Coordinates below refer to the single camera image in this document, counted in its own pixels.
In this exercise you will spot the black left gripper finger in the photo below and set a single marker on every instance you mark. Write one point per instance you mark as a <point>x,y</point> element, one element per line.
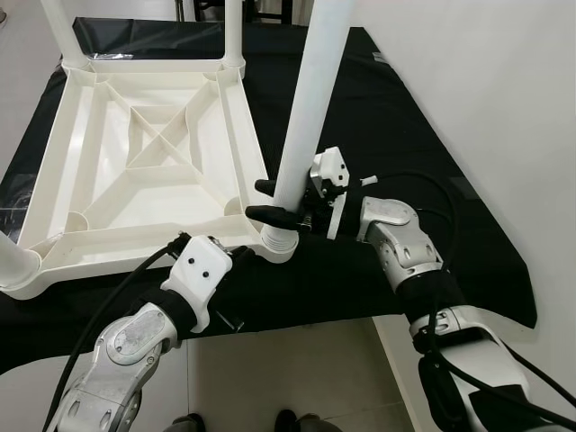
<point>246,255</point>

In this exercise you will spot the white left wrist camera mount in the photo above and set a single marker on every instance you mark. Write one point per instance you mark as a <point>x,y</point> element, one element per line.
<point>198,274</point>

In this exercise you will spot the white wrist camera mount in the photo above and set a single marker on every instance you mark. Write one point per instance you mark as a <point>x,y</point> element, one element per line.
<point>198,274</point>
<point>331,166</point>

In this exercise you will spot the white plastic children table top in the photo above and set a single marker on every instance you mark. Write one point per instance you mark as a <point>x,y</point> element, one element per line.
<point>153,216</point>

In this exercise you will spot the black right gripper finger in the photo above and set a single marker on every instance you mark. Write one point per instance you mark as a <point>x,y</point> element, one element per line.
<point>274,219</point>
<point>266,187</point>

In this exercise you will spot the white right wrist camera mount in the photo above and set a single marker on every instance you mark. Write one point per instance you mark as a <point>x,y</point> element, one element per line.
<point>331,166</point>

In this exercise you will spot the robot right leg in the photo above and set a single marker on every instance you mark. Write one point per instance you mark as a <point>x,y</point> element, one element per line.
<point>310,423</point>

